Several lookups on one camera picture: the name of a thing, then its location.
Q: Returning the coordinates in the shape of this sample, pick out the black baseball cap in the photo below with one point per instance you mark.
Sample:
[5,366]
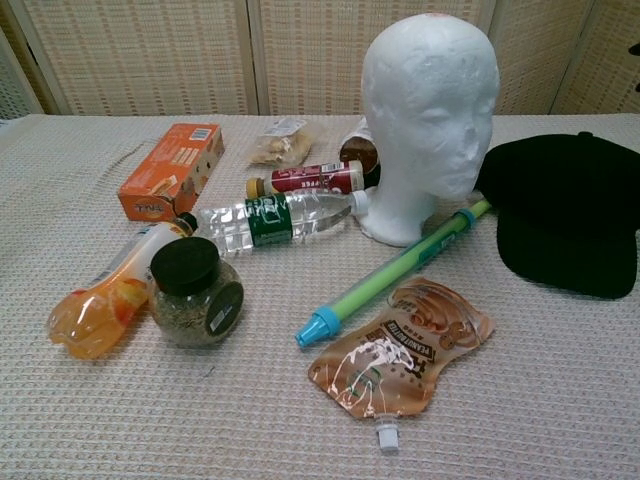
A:
[565,210]

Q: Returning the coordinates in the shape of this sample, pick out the white foam mannequin head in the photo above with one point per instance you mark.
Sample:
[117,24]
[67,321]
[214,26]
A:
[430,130]

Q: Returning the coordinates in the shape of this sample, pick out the clear water bottle green label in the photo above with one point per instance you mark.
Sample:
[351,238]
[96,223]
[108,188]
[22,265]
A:
[280,222]

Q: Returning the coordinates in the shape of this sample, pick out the red coffee drink bottle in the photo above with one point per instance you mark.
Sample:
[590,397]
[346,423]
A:
[310,179]

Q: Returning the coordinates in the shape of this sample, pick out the green blue water squirter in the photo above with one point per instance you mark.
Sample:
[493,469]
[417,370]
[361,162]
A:
[380,280]

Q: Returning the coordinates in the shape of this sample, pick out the brown round lidded cup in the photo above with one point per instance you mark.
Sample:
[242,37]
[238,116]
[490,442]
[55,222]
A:
[362,152]

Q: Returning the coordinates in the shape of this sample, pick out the clear bag of nuts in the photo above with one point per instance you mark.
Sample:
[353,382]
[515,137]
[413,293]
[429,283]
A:
[285,142]

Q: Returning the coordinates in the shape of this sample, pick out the brown peanut butter pouch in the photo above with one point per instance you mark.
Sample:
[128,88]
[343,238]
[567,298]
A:
[395,345]

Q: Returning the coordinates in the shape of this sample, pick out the glass jar black lid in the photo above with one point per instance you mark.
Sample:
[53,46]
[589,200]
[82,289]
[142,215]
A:
[197,305]

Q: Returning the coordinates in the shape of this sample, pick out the orange cardboard snack box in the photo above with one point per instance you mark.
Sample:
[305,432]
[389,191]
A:
[170,170]

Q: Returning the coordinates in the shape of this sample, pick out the orange juice bottle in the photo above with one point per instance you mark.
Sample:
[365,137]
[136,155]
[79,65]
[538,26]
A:
[107,305]

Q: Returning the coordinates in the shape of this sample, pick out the woven folding screen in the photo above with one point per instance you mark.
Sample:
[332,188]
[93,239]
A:
[165,55]

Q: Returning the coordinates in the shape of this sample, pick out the beige woven tablecloth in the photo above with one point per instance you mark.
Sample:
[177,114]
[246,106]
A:
[525,380]

